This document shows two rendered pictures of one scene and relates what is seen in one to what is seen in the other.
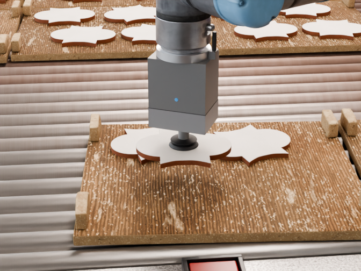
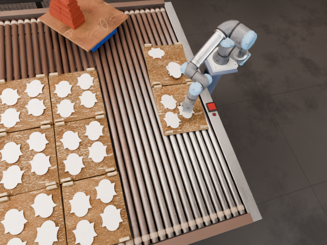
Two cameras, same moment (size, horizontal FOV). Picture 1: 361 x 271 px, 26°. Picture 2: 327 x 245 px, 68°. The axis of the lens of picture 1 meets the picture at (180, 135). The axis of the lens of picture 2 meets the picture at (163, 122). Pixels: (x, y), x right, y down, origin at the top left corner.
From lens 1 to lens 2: 2.03 m
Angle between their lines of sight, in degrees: 79
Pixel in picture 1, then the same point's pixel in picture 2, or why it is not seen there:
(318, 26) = (84, 85)
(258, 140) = (167, 100)
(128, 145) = (175, 124)
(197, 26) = not seen: hidden behind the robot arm
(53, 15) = (76, 167)
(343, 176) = (177, 87)
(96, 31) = (95, 148)
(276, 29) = (89, 96)
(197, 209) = (195, 110)
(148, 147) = (189, 115)
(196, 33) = not seen: hidden behind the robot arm
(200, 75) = not seen: hidden behind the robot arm
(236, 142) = (169, 104)
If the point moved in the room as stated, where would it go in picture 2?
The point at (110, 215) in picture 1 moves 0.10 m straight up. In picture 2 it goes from (201, 123) to (205, 117)
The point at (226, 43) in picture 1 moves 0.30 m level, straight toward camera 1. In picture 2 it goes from (99, 110) to (140, 108)
